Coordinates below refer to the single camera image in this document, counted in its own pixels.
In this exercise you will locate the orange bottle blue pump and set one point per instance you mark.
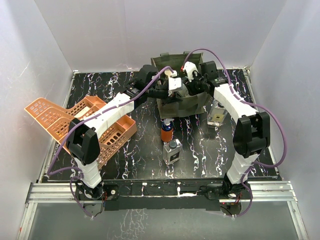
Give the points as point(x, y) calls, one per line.
point(167, 130)

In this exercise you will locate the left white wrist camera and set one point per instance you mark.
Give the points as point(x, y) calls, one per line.
point(174, 84)

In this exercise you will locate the clear square bottle grey cap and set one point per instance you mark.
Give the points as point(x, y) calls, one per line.
point(171, 151)

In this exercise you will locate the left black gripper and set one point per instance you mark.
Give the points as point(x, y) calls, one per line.
point(166, 95)

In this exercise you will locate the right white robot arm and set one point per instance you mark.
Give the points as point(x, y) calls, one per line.
point(252, 132)

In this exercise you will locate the white rectangular lotion bottle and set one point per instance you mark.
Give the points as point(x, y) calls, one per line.
point(184, 92)

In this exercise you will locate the aluminium frame rail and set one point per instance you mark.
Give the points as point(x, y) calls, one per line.
point(161, 210)

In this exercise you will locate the orange plastic basket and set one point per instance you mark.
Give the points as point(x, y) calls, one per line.
point(56, 119)

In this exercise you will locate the clear square bottle black cap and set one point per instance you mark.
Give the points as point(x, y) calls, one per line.
point(217, 114)

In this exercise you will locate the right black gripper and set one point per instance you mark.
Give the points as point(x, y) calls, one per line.
point(190, 85)

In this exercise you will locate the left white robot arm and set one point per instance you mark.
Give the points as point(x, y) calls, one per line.
point(82, 140)

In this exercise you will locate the beige brown lotion bottle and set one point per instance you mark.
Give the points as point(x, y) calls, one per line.
point(168, 74)

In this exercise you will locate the olive green canvas bag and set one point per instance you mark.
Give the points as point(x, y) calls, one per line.
point(187, 106)

